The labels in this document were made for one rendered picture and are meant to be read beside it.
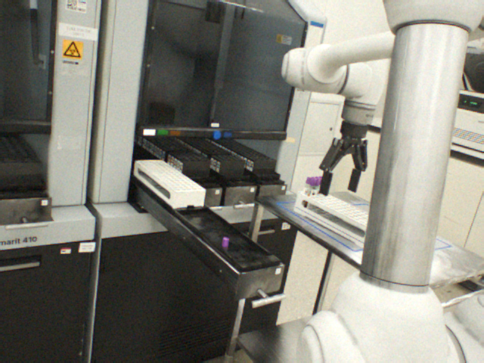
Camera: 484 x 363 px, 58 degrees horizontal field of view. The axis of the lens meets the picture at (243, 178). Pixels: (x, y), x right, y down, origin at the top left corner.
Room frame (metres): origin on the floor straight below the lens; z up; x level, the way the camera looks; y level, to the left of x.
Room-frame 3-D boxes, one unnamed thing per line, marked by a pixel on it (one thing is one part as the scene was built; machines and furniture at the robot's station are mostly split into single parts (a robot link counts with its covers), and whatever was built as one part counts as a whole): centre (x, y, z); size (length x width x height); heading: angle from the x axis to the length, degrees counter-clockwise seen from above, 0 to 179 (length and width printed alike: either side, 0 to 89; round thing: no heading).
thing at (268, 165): (1.66, -0.07, 0.85); 0.12 x 0.02 x 0.06; 128
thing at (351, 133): (1.26, -0.28, 1.09); 0.08 x 0.07 x 0.09; 132
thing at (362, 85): (1.26, -0.27, 1.27); 0.13 x 0.11 x 0.16; 101
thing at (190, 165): (1.47, 0.17, 0.85); 0.12 x 0.02 x 0.06; 129
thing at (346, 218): (1.24, -0.31, 0.85); 0.30 x 0.10 x 0.06; 42
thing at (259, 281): (1.16, 0.12, 0.78); 0.73 x 0.14 x 0.09; 39
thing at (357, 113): (1.26, -0.28, 1.16); 0.09 x 0.09 x 0.06
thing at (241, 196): (1.75, 0.20, 0.78); 0.73 x 0.14 x 0.09; 39
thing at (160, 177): (1.30, 0.23, 0.83); 0.30 x 0.10 x 0.06; 39
